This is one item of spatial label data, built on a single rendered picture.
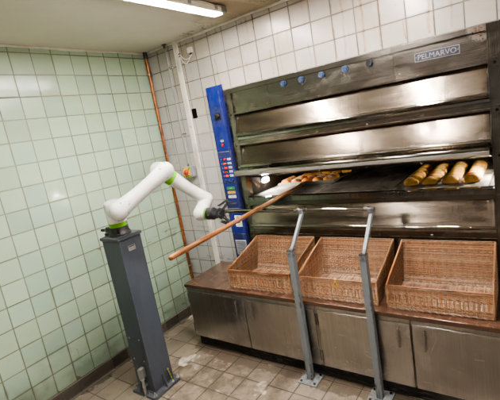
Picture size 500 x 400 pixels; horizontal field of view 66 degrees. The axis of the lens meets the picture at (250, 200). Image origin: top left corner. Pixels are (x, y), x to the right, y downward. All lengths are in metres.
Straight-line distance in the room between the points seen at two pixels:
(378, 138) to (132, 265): 1.88
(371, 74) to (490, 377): 1.88
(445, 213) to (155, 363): 2.25
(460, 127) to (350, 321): 1.36
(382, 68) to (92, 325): 2.88
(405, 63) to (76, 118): 2.42
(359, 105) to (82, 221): 2.26
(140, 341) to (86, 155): 1.50
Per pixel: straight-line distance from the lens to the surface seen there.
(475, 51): 2.66
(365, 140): 2.79
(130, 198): 2.62
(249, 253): 3.27
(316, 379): 2.97
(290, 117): 3.00
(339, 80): 2.85
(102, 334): 3.57
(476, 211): 2.75
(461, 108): 2.65
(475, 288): 2.77
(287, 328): 2.90
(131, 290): 2.84
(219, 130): 3.36
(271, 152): 3.13
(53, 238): 3.23
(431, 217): 2.78
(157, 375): 3.16
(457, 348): 2.51
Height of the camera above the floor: 1.78
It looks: 11 degrees down
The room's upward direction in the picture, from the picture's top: 10 degrees counter-clockwise
